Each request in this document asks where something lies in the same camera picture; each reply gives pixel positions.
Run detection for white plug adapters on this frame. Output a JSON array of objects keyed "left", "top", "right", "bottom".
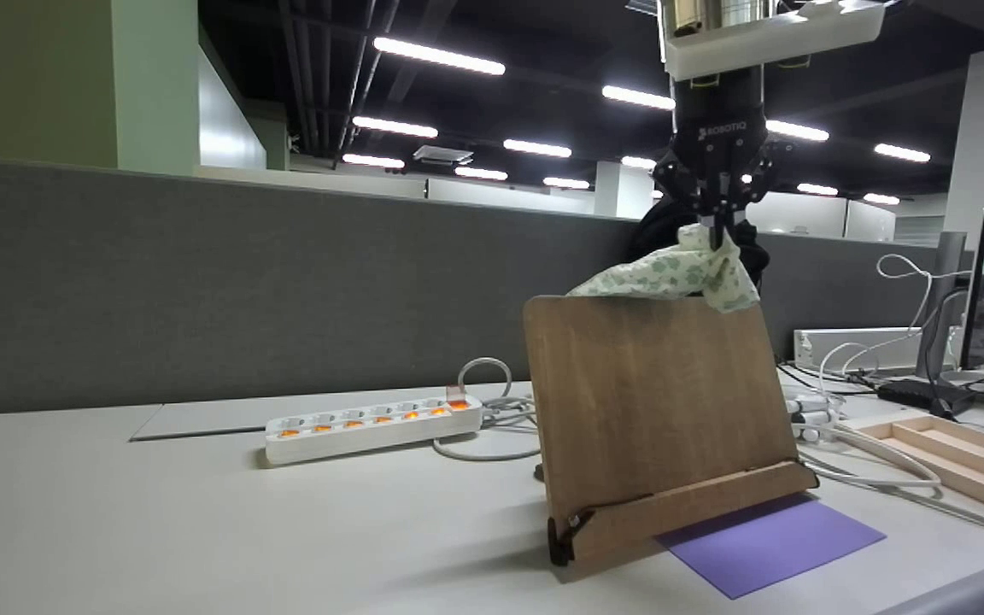
[{"left": 778, "top": 381, "right": 852, "bottom": 446}]

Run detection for wooden board book stand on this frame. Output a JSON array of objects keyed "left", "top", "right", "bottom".
[{"left": 521, "top": 291, "right": 825, "bottom": 578}]

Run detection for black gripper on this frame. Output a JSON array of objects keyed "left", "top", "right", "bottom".
[{"left": 649, "top": 65, "right": 772, "bottom": 254}]

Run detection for white rectangular device box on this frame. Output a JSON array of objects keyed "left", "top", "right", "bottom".
[{"left": 789, "top": 324, "right": 929, "bottom": 380}]

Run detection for grey office partition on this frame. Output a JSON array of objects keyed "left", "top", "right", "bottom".
[{"left": 0, "top": 152, "right": 978, "bottom": 418}]

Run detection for black backpack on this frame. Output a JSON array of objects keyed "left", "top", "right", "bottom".
[{"left": 619, "top": 194, "right": 772, "bottom": 299}]

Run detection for white table cable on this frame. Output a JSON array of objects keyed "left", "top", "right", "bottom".
[{"left": 797, "top": 419, "right": 946, "bottom": 504}]

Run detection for white cloth with green pattern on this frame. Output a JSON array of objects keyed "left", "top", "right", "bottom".
[{"left": 563, "top": 218, "right": 767, "bottom": 316}]

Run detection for grey monitor stand pole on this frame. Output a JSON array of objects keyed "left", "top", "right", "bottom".
[{"left": 916, "top": 229, "right": 973, "bottom": 381}]

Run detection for white looped power strip cable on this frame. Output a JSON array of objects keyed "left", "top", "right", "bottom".
[{"left": 430, "top": 350, "right": 543, "bottom": 465}]

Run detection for black monitor base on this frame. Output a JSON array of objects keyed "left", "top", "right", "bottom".
[{"left": 874, "top": 373, "right": 984, "bottom": 424}]

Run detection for white power strip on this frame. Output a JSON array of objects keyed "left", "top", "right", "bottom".
[{"left": 259, "top": 390, "right": 487, "bottom": 468}]

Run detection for ceiling air vent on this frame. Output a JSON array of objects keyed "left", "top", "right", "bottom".
[{"left": 412, "top": 141, "right": 478, "bottom": 172}]

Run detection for light wooden frame tray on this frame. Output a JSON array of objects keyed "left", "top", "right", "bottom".
[{"left": 854, "top": 412, "right": 984, "bottom": 530}]

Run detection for thin grey cable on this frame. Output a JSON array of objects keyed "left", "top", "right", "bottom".
[{"left": 128, "top": 424, "right": 270, "bottom": 445}]

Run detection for white curled cable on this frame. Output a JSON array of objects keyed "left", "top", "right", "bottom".
[{"left": 873, "top": 248, "right": 972, "bottom": 336}]

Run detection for purple paper sheet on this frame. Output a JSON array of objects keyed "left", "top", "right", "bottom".
[{"left": 666, "top": 496, "right": 889, "bottom": 604}]

